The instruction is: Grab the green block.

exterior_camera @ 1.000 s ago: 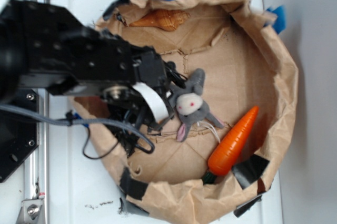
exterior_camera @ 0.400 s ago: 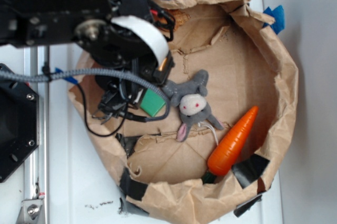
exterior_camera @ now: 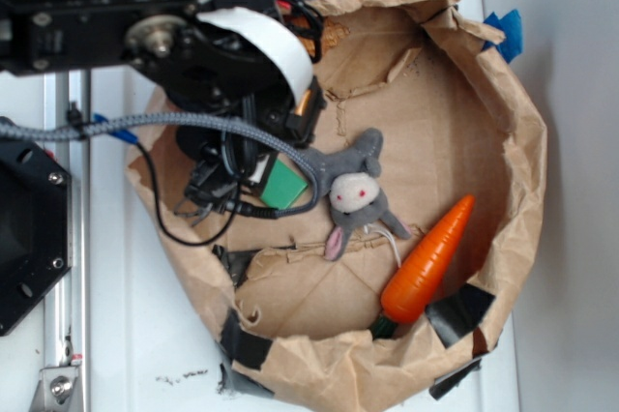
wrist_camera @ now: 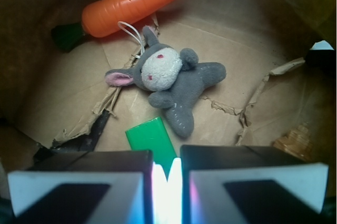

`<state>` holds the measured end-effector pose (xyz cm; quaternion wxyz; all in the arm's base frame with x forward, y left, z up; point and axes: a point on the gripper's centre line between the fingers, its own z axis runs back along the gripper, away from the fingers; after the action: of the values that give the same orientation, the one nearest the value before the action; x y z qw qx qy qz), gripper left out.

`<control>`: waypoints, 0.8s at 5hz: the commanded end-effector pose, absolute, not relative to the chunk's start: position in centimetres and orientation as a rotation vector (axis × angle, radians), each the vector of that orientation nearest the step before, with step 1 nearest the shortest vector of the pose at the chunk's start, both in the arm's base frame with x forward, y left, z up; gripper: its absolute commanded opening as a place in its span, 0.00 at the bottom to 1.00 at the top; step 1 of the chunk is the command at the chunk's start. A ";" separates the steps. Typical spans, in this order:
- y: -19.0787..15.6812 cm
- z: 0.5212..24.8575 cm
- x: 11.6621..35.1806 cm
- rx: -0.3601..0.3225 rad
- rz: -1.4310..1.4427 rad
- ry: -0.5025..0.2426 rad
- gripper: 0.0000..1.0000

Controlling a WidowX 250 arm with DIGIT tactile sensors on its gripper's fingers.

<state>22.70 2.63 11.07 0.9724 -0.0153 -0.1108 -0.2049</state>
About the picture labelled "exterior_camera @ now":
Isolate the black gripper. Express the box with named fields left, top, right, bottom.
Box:
left=168, top=79, right=326, bottom=216

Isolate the green rectangular block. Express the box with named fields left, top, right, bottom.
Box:
left=259, top=160, right=308, bottom=210

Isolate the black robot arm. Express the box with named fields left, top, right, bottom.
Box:
left=1, top=0, right=325, bottom=219

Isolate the grey plush bunny toy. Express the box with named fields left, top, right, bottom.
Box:
left=303, top=128, right=411, bottom=261

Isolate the tan spiral seashell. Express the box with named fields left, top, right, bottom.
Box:
left=285, top=16, right=349, bottom=61

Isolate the white plastic tray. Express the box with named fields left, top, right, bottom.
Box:
left=88, top=0, right=522, bottom=412

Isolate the orange plastic carrot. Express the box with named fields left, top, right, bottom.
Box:
left=370, top=194, right=476, bottom=339

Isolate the brown paper bag container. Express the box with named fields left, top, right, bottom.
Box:
left=124, top=0, right=548, bottom=412

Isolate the thin black cable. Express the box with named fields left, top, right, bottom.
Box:
left=130, top=138, right=243, bottom=247

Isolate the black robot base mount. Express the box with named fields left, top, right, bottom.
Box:
left=1, top=135, right=71, bottom=337

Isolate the aluminium extrusion rail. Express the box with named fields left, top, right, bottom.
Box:
left=28, top=71, right=93, bottom=412

